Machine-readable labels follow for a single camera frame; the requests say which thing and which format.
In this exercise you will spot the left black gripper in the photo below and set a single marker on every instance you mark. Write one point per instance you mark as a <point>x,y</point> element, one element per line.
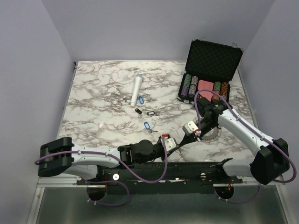
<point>170,152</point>

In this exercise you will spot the pink playing card deck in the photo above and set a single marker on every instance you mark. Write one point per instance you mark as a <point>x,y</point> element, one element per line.
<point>202,87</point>

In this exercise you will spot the large metal keyring disc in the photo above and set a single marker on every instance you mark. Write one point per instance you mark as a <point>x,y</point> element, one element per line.
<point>212,134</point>

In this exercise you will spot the black key fob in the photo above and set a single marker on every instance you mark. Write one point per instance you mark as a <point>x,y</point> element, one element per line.
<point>138,111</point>

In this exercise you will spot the black key tag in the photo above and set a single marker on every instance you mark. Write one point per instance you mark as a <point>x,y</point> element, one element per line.
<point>151,113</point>

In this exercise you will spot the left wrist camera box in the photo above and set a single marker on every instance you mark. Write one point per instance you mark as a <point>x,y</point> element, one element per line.
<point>170,142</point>

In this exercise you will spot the white microphone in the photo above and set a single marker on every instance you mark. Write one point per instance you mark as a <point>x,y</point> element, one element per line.
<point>137,84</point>

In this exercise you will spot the blue key tag far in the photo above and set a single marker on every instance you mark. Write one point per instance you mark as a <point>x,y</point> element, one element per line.
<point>141,101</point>

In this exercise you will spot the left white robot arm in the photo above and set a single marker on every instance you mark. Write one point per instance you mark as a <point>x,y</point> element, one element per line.
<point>64,156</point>

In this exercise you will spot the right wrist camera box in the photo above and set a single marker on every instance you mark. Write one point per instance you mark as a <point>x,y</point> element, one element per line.
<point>191,128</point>

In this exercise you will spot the blue key tag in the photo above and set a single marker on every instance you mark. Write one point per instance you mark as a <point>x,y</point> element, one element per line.
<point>147,126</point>
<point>141,101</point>

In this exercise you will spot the blue key tag near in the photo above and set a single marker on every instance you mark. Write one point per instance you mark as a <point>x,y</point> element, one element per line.
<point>147,126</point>

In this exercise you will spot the black poker chip case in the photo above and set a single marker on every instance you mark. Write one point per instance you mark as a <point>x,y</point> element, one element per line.
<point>208,61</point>

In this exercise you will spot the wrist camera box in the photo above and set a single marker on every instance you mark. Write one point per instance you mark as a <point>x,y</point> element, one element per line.
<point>170,142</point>
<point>191,128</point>

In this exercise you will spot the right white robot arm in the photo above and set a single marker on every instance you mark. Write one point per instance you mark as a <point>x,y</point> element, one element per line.
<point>270,155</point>

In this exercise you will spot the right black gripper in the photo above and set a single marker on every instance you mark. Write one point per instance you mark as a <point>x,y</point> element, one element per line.
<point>188,139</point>

